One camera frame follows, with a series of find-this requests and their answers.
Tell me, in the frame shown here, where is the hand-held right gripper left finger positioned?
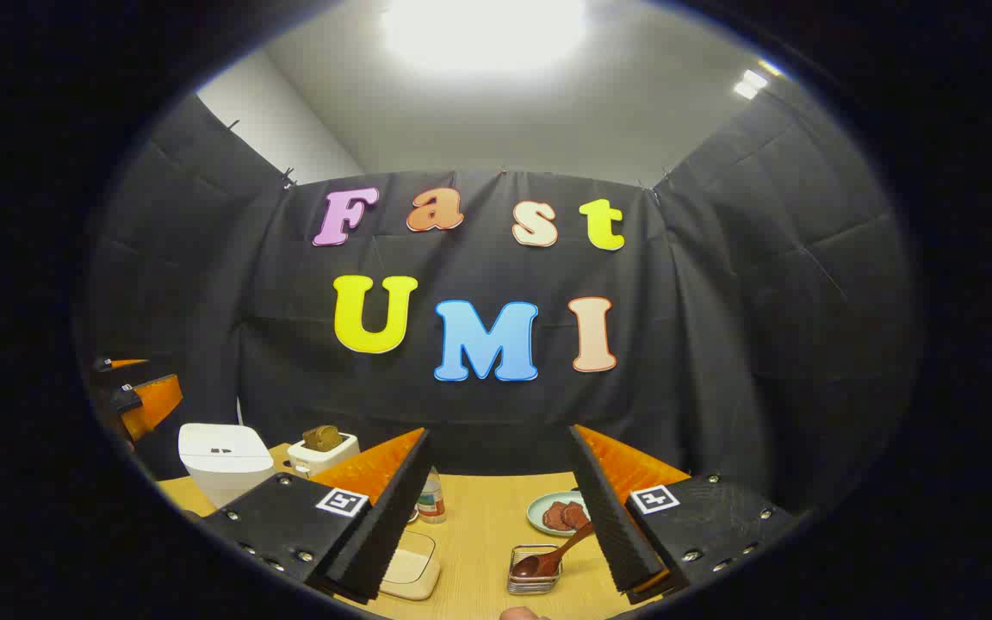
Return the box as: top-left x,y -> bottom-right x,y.
201,428 -> 433,604

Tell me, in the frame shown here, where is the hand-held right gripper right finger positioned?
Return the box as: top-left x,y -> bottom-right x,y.
567,424 -> 800,604

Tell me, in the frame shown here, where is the dark wooden spoon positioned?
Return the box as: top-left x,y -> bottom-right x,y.
511,521 -> 598,580

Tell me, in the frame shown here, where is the white rice cooker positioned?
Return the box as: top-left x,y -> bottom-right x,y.
177,422 -> 276,509

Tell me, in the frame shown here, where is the metal wire chopstick holder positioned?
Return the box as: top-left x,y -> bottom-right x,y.
506,544 -> 563,595

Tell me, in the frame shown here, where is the clear plastic rice container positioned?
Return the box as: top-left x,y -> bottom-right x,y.
378,528 -> 443,602

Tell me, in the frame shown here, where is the clear plastic water bottle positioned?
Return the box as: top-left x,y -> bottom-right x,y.
414,467 -> 447,524

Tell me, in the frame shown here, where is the light green plate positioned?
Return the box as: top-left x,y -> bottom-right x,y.
526,491 -> 592,537

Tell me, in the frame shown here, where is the white toaster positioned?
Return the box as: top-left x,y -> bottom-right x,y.
287,431 -> 361,479

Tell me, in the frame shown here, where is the small ceiling light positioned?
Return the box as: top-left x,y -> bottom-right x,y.
733,60 -> 785,100

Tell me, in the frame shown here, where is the large ceiling light panel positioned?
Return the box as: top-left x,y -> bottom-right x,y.
380,0 -> 587,74

